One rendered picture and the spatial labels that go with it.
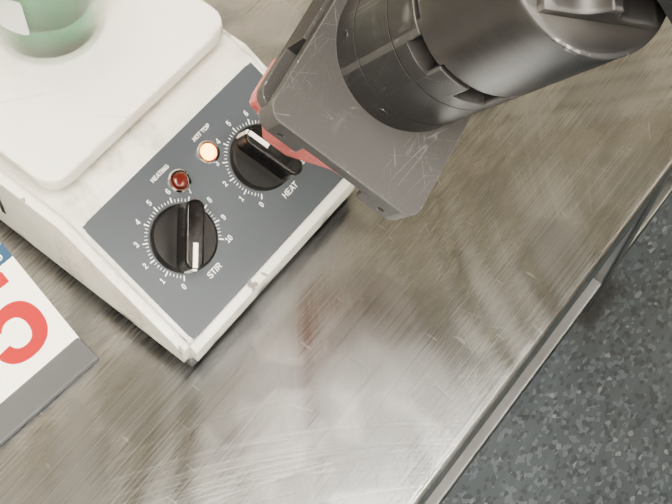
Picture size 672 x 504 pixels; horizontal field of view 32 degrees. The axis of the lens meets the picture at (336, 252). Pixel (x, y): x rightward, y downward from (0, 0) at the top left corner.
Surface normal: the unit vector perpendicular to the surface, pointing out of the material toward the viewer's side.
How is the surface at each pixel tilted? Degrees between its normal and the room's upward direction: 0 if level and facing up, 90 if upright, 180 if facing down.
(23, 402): 0
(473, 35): 87
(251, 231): 30
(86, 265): 90
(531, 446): 0
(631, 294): 0
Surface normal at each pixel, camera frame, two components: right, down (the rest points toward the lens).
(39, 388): 0.04, -0.45
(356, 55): -0.86, 0.24
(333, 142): 0.43, -0.10
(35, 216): -0.61, 0.69
